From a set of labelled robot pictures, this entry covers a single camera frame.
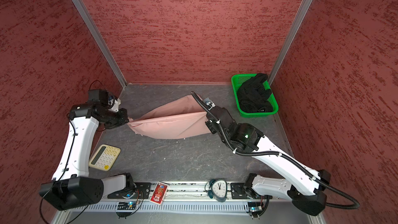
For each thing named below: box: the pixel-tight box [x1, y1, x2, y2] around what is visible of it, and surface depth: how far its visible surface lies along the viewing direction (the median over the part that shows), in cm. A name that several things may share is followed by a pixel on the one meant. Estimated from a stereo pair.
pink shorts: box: [126, 94, 212, 140], surface depth 75 cm
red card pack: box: [149, 181, 169, 206], surface depth 74 cm
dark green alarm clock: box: [204, 178, 229, 203], surface depth 73 cm
